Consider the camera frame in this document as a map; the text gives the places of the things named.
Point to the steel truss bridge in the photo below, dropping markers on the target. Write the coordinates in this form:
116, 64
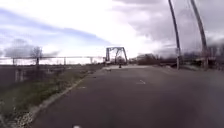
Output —
107, 55

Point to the row of trees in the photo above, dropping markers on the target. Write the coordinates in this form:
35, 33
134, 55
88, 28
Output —
146, 59

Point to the asphalt road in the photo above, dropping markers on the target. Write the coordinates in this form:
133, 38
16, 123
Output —
140, 103

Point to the fence with posts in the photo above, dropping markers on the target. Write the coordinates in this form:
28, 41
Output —
50, 58

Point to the thin leaning utility pole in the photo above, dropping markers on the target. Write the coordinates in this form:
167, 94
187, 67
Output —
175, 33

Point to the robot's own part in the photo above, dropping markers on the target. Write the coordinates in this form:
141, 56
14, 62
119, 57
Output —
76, 126

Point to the bare tree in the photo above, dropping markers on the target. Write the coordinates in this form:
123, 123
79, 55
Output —
36, 53

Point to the pale kerb strip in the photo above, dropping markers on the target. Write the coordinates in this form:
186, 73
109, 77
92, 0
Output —
36, 110

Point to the grass verge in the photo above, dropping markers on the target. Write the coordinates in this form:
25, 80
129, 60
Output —
26, 95

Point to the thick leaning utility pole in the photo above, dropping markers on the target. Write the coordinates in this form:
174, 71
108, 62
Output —
201, 30

